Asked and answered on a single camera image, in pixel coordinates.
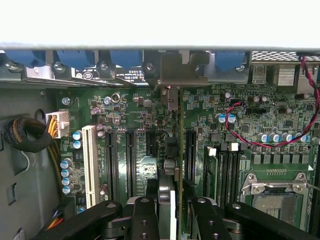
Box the long PCIe expansion slot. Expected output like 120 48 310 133
185 129 198 182
104 129 119 202
124 129 138 198

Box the CPU socket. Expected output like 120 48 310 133
241 172 311 233

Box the metal socket cover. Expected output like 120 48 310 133
249 181 308 195

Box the short PCIe expansion slot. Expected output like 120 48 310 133
145 130 158 156

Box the white PCI expansion slot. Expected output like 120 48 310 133
81 124 98 210

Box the green motherboard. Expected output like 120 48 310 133
58 83 320 240

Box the open dark PC case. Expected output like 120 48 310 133
0 41 320 240

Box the white power connector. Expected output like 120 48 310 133
45 110 70 140

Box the red orange yellow wire bundle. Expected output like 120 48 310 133
46 209 66 231

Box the black braided power cable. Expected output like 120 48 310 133
2 116 66 201

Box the red black twisted wire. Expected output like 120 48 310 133
224 56 320 148

